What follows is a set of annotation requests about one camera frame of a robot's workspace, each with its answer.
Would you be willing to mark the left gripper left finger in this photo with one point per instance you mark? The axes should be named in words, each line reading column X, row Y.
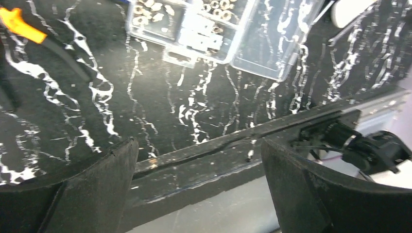
column 86, row 197

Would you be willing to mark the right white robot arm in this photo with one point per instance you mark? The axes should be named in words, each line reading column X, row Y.
column 373, row 153

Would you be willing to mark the white remote control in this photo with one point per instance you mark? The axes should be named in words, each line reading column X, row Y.
column 344, row 12

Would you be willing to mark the orange handled pliers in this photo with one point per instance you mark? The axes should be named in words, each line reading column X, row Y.
column 13, row 21

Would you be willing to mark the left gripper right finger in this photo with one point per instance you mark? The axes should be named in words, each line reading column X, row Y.
column 311, row 198

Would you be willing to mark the small silver wrench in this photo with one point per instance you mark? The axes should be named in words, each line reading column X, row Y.
column 332, row 41

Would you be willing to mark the yellow handled screwdriver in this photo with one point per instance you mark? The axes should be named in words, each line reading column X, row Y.
column 327, row 5

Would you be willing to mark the clear plastic parts box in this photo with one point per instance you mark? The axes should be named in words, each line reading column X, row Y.
column 261, row 37

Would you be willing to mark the aluminium frame rail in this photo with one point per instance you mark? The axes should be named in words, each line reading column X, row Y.
column 378, row 113

